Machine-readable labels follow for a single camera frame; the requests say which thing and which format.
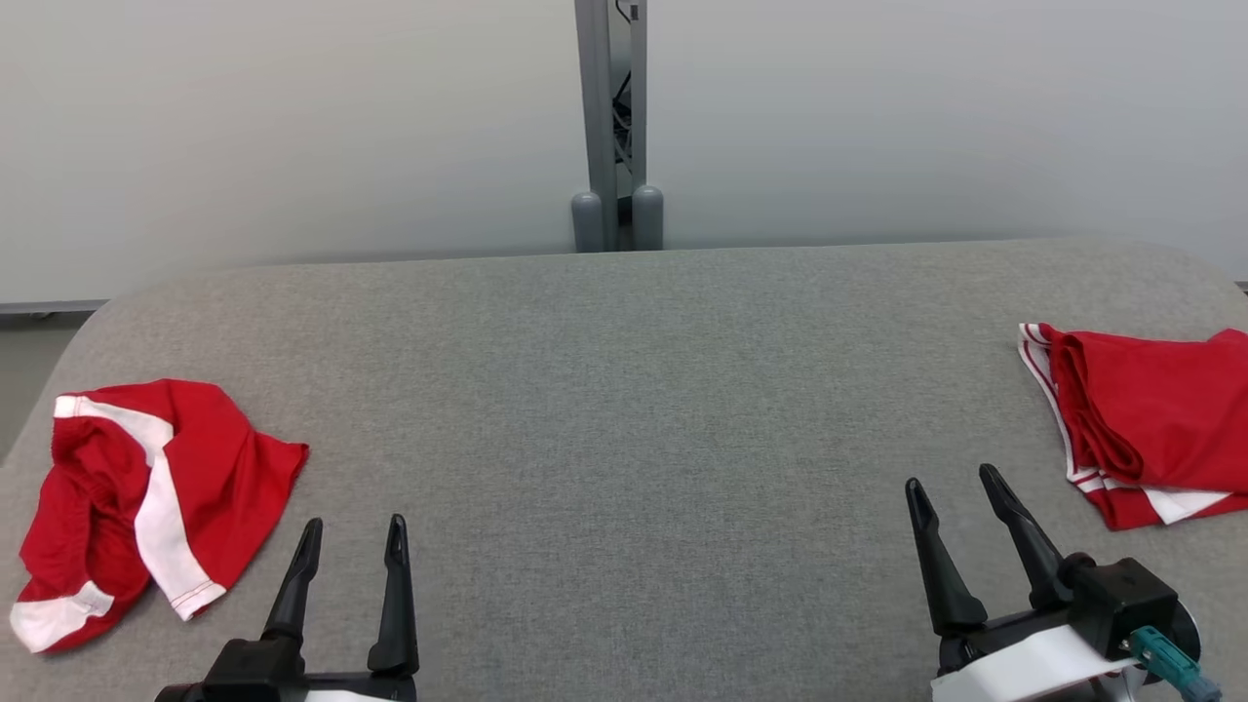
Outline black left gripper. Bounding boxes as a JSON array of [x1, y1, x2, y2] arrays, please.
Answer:
[[156, 514, 421, 702]]

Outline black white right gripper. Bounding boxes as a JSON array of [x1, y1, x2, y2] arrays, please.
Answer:
[[905, 464, 1138, 702]]

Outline red shorts with white stripe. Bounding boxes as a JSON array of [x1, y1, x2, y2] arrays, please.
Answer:
[[10, 378, 311, 654]]

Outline red jersey with black lettering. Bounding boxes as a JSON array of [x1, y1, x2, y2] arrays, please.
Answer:
[[1017, 322, 1248, 532]]

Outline grey fabric upholstered platform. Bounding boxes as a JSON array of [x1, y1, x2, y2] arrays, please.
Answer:
[[0, 237, 1248, 702]]

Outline teal camera cable connector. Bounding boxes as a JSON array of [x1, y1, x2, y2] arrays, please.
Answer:
[[1129, 627, 1223, 702]]

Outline grey metal partition post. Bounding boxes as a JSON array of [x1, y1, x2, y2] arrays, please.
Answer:
[[570, 0, 666, 254]]

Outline black cables inside post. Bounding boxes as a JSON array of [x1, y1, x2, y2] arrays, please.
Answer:
[[611, 0, 636, 178]]

